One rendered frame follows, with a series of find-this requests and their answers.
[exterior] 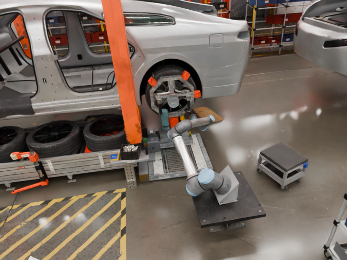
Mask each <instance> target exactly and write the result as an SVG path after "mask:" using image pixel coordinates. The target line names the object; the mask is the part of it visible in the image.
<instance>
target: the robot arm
mask: <svg viewBox="0 0 347 260"><path fill-rule="evenodd" d="M184 111H185V112H186V113H187V114H188V115H189V116H190V120H188V119H186V120H183V121H181V122H179V123H177V124H176V125H175V126H174V127H173V128H171V129H170V130H169V131H168V133H167V135H168V138H169V139H170V140H171V141H173V143H174V145H175V148H176V150H177V153H178V155H179V158H180V160H181V162H182V165H183V168H184V170H185V173H186V175H187V184H186V190H187V192H188V193H189V194H190V195H192V196H194V197H195V196H198V195H200V194H202V193H203V192H205V191H207V190H208V189H210V188H212V189H214V190H215V191H216V192H217V193H218V194H220V195H225V194H226V193H227V192H228V191H229V190H230V188H231V183H232V182H231V178H230V177H228V176H226V175H220V174H218V173H216V172H215V171H213V170H211V169H208V168H205V169H202V170H201V171H200V172H199V173H198V172H197V170H196V167H195V165H194V163H193V161H192V158H191V156H190V154H189V151H188V149H187V147H186V144H185V142H184V140H183V138H182V134H183V133H184V132H186V131H188V130H190V129H191V128H193V127H197V128H199V129H200V130H202V131H205V130H206V129H207V127H208V125H210V124H211V123H212V122H214V121H215V119H214V117H213V116H212V115H209V116H208V117H204V118H199V119H198V118H197V117H196V113H195V112H194V111H193V109H192V108H191V112H187V108H185V110H184Z"/></svg>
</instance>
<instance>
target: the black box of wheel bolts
mask: <svg viewBox="0 0 347 260"><path fill-rule="evenodd" d="M120 156H121V160H139V157H140V146H139V144H122V146H121V149H120Z"/></svg>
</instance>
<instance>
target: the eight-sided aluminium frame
mask: <svg viewBox="0 0 347 260"><path fill-rule="evenodd" d="M168 80H180V81H181V82H183V83H184V84H187V85H188V86H189V88H190V89H191V91H192V95H190V96H191V100H190V105H191V106H192V105H193V104H194V87H193V85H192V84H190V83H189V82H188V81H185V80H184V79H182V76H181V75H171V76H161V77H160V79H159V80H158V81H157V84H156V85H155V86H154V87H152V88H151V89H150V90H149V91H150V100H151V108H152V109H153V110H155V111H156V112H157V113H159V108H158V107H156V106H155V105H154V98H153V92H154V91H155V90H156V89H157V88H158V87H159V85H160V84H161V83H162V82H163V81H168ZM185 108H187V105H186V106H185V107H184V108H183V109H182V110H181V111H177V112H169V113H168V115H169V116H168V117H179V116H183V115H184V114H185V113H186V112H185V111H184V110H185Z"/></svg>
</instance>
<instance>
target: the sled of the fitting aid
mask: <svg viewBox="0 0 347 260"><path fill-rule="evenodd" d="M156 132H157V136H158V137H159V140H160V133H159V131H156ZM187 132H188V135H189V138H188V139H184V142H185V144H186V145H191V144H193V138H192V135H191V132H190V130H188V131H187ZM170 147H175V145H174V143H173V141H163V142H161V140H160V148H161V149H162V148H170Z"/></svg>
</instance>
